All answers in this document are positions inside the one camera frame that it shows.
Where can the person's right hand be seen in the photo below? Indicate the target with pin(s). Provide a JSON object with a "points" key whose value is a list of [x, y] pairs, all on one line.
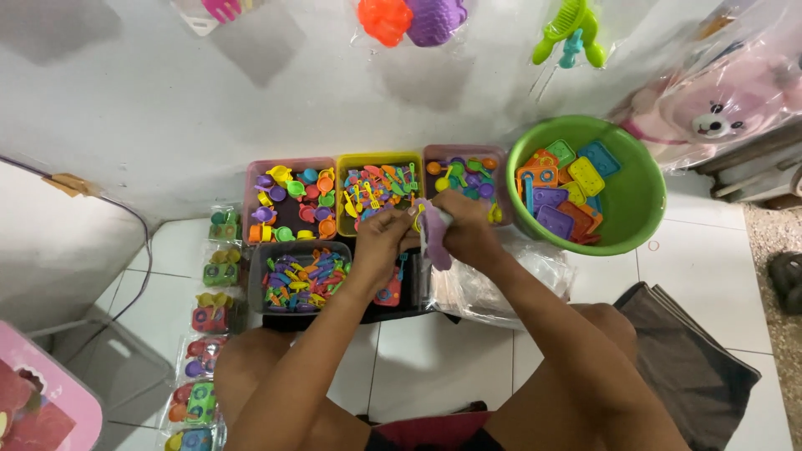
{"points": [[471, 235]]}

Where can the person's left hand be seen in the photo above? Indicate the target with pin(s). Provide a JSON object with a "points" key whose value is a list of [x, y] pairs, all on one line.
{"points": [[376, 245]]}

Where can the person's right fingers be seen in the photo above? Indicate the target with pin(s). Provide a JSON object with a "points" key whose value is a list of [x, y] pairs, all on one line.
{"points": [[448, 201]]}

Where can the person's left fingers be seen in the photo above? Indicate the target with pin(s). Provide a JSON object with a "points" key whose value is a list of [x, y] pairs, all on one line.
{"points": [[401, 220]]}

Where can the clear bag with purple toy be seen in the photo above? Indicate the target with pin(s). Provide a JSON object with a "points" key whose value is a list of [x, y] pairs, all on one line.
{"points": [[434, 241]]}

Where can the heap of toy pans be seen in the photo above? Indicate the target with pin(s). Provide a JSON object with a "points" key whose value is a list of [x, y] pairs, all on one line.
{"points": [[470, 176]]}

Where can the heap of toy utensils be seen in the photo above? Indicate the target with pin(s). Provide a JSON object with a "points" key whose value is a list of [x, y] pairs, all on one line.
{"points": [[376, 188]]}

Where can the dusky pink tub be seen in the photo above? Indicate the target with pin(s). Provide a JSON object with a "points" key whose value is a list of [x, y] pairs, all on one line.
{"points": [[501, 163]]}

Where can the yellow-green tub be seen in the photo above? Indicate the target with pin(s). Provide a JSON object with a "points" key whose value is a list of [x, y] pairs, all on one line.
{"points": [[341, 188]]}

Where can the red toy stove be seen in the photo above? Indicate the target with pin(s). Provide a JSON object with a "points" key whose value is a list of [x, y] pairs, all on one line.
{"points": [[388, 291]]}

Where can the black tray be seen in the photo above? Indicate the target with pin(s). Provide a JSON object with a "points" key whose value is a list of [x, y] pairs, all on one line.
{"points": [[413, 294]]}

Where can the stack of clear plastic bags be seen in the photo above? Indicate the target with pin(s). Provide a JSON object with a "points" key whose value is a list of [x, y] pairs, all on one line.
{"points": [[501, 285]]}

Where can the heap of toy pots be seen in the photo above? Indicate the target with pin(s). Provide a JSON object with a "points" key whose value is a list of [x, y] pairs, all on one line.
{"points": [[294, 203]]}

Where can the heap of small toy cutlery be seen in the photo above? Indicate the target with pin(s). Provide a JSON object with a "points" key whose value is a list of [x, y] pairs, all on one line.
{"points": [[304, 282]]}

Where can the heap of toy stove plates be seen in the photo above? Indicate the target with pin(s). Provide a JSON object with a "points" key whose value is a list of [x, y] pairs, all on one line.
{"points": [[564, 188]]}

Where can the grey tub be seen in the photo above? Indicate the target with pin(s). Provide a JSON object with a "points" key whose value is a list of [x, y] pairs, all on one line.
{"points": [[257, 275]]}

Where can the green plastic basin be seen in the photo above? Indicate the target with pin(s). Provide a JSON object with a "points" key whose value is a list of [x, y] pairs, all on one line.
{"points": [[633, 188]]}

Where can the hanging pack of sand moulds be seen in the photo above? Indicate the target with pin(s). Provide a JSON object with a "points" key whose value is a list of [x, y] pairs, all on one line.
{"points": [[410, 19]]}

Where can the hanging pack with green comb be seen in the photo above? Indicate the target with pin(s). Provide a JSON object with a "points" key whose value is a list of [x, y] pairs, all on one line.
{"points": [[567, 31]]}

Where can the row of packed toy sets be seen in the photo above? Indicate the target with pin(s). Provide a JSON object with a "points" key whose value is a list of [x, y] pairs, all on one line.
{"points": [[210, 313]]}

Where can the person's red shorts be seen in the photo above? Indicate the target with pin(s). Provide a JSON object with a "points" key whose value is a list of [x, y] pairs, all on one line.
{"points": [[432, 432]]}

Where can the person's left leg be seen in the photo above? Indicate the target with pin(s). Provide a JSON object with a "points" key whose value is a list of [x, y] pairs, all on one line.
{"points": [[245, 371]]}

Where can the person's leg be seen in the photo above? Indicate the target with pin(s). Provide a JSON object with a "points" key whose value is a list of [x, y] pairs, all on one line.
{"points": [[617, 338], [245, 371]]}

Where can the person's right leg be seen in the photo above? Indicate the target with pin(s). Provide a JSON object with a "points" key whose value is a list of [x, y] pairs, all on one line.
{"points": [[617, 338]]}

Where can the hanging pack with pink fork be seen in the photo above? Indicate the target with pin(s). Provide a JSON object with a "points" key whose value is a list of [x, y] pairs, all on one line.
{"points": [[216, 11]]}

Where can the pink bear bag in plastic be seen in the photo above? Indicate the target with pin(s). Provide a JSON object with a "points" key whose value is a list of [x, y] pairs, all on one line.
{"points": [[720, 106]]}

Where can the grey folded cloth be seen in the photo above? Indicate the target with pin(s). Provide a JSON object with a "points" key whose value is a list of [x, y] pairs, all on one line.
{"points": [[689, 369]]}

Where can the wooden shelf unit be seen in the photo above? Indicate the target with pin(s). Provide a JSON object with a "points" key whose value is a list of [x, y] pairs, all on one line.
{"points": [[752, 169]]}

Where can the clear grey plastic container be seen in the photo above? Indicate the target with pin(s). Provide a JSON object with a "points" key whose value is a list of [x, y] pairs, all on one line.
{"points": [[125, 369]]}

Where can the brown tape strip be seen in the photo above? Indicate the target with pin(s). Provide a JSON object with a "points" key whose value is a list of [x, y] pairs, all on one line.
{"points": [[69, 184]]}

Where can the dark sandal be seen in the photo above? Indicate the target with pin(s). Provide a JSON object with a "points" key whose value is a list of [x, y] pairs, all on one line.
{"points": [[786, 282]]}

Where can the pink printed box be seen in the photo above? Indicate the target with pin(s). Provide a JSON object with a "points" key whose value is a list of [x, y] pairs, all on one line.
{"points": [[44, 401]]}

